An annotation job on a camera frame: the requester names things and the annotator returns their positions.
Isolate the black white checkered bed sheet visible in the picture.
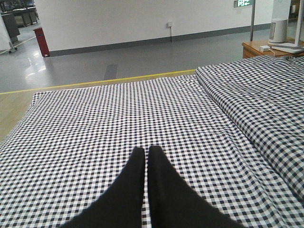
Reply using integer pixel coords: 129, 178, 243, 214
0, 76, 304, 228

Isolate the checkered folded quilt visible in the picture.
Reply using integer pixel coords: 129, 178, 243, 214
195, 56, 304, 199

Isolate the red floor box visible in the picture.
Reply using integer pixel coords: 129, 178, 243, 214
33, 27, 50, 57

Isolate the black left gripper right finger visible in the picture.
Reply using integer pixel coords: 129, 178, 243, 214
148, 146, 242, 228

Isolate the white power adapter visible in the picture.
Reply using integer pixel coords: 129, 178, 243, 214
259, 45, 271, 52

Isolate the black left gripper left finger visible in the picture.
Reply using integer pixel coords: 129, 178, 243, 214
61, 147, 145, 228

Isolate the wooden nightstand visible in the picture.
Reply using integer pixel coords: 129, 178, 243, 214
242, 39, 304, 58

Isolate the metal pole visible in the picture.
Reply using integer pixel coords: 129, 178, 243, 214
249, 0, 256, 42

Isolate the white lamp base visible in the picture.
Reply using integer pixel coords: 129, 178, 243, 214
272, 0, 304, 54

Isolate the green exit sign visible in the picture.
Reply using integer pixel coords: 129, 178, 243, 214
234, 0, 253, 8

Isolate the white cylindrical appliance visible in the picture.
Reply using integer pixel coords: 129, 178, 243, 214
268, 18, 288, 44

